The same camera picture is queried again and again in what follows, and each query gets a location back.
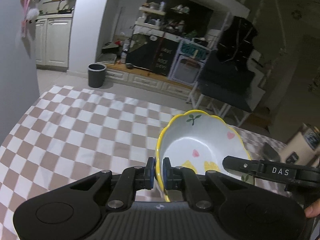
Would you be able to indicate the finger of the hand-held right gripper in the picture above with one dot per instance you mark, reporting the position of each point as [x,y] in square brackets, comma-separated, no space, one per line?
[240,165]

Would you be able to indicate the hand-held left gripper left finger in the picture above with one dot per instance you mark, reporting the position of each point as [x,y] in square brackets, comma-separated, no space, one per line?
[150,172]

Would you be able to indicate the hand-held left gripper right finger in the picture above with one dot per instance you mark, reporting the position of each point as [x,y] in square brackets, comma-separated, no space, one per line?
[166,172]

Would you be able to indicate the yellow-rimmed floral bowl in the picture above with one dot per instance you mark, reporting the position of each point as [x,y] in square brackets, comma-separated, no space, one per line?
[200,140]

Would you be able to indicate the person's right hand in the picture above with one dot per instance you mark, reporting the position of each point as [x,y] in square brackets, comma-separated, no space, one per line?
[313,210]

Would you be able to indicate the cream electric kettle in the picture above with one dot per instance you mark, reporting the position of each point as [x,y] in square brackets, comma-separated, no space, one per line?
[300,142]

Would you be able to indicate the checkered tablecloth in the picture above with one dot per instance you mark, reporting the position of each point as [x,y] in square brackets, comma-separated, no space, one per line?
[87,130]

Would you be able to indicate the dark cushioned bench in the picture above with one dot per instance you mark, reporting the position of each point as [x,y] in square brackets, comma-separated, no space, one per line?
[225,80]

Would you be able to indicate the low white drawer unit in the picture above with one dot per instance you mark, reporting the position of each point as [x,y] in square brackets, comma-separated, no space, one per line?
[140,78]

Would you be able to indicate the white framed picture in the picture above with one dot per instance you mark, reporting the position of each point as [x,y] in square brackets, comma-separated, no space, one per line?
[186,68]

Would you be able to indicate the grey trash bin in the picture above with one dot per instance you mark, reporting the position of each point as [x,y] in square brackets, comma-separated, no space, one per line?
[96,77]

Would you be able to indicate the black chalkboard sign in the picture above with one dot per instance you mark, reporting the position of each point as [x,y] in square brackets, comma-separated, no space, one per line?
[165,57]

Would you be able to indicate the black storage cabinet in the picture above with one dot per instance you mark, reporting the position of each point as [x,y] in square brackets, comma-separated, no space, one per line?
[145,52]

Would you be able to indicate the teal plate sign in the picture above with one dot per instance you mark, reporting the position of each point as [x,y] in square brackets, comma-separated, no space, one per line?
[195,51]

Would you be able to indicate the black vest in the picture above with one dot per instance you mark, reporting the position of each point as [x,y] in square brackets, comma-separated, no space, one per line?
[237,40]

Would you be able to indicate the white storage rack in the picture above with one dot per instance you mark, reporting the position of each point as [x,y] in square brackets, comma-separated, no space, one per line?
[150,20]

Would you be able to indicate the white kitchen base cabinet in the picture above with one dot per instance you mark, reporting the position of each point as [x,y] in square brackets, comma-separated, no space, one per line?
[57,42]

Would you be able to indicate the white fluffy pompom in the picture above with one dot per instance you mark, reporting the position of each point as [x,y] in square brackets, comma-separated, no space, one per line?
[32,15]

